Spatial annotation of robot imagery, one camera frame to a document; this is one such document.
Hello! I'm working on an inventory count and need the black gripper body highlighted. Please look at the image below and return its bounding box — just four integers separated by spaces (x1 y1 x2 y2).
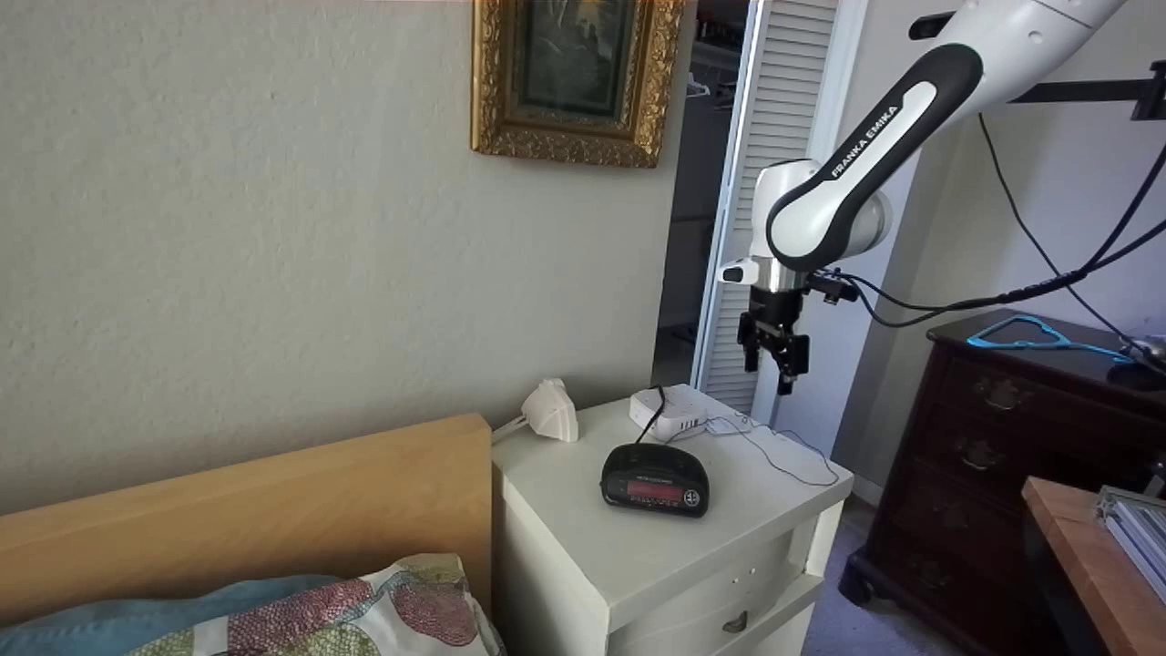
736 284 818 356

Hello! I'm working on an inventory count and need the black digital alarm clock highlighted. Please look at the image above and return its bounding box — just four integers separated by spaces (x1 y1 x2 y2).
598 442 713 522

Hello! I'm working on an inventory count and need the white louvered closet door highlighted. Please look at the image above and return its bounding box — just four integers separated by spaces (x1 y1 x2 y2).
688 0 868 430

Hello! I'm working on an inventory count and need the white crumpled tissue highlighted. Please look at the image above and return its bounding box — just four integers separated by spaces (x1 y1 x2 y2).
517 374 582 450

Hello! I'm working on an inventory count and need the dark wooden dresser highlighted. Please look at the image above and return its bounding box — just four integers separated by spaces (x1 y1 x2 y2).
835 306 1166 656

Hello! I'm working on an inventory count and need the white nightstand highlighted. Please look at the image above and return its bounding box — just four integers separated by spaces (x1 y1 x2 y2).
490 384 859 656

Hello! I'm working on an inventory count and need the small black device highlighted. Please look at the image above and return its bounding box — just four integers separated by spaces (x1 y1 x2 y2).
1106 351 1166 394

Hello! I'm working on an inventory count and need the brown wooden desk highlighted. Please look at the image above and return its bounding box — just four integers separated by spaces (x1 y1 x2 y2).
1018 474 1166 656

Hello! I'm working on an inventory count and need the gold framed painting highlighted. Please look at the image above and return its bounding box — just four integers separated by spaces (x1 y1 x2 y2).
469 0 692 170

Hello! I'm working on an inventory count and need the stack of papers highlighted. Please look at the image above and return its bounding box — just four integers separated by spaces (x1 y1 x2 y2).
1092 480 1166 604

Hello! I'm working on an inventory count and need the floral patterned pillow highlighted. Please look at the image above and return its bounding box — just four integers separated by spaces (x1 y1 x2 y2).
126 550 507 656

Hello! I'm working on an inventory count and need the light wooden headboard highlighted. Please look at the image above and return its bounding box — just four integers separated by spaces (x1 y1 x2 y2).
0 412 497 629

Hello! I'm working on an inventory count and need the blue blanket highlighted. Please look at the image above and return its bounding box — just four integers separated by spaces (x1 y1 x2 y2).
0 573 338 656

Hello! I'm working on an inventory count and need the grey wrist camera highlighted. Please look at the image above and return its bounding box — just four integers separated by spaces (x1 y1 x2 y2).
713 255 770 290

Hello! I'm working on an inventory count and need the thin grey wire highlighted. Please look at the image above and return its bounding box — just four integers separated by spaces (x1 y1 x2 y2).
696 412 845 487

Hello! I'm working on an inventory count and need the black clock power cable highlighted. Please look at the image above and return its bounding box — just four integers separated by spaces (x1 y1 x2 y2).
636 384 671 450

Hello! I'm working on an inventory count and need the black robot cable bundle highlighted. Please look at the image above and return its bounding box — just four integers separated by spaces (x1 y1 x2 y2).
808 141 1166 337

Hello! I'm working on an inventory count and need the blue cable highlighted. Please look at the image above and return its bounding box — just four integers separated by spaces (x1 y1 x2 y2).
962 310 1142 365

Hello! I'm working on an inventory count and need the thin black hanging cable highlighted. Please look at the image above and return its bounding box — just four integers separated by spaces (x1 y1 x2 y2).
973 109 1166 367

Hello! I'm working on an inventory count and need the black mount bar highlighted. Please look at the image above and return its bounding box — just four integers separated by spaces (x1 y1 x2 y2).
1015 73 1166 123

